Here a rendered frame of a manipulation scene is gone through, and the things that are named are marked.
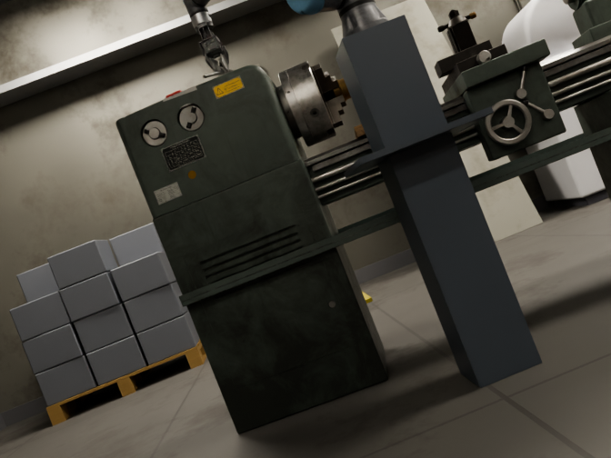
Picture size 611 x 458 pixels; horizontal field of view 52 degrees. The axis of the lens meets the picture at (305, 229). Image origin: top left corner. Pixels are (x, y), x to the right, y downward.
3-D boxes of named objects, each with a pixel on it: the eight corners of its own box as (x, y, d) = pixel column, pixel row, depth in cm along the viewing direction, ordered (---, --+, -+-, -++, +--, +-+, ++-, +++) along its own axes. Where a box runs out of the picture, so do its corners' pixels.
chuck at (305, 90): (310, 134, 233) (280, 59, 236) (319, 150, 264) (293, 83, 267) (333, 125, 232) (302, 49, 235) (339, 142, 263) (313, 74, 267)
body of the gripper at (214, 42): (203, 56, 234) (191, 26, 234) (208, 62, 243) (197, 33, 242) (222, 48, 233) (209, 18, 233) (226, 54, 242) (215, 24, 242)
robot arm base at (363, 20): (395, 19, 185) (383, -12, 185) (348, 37, 184) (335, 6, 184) (386, 35, 200) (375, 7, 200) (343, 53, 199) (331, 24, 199)
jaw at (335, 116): (318, 110, 251) (328, 134, 247) (315, 104, 246) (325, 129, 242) (344, 100, 250) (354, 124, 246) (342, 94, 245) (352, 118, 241)
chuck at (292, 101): (302, 138, 234) (272, 63, 237) (312, 153, 265) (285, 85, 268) (310, 134, 233) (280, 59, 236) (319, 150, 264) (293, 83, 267)
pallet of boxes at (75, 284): (210, 347, 506) (161, 223, 505) (203, 363, 433) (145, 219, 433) (82, 399, 496) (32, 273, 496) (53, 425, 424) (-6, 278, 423)
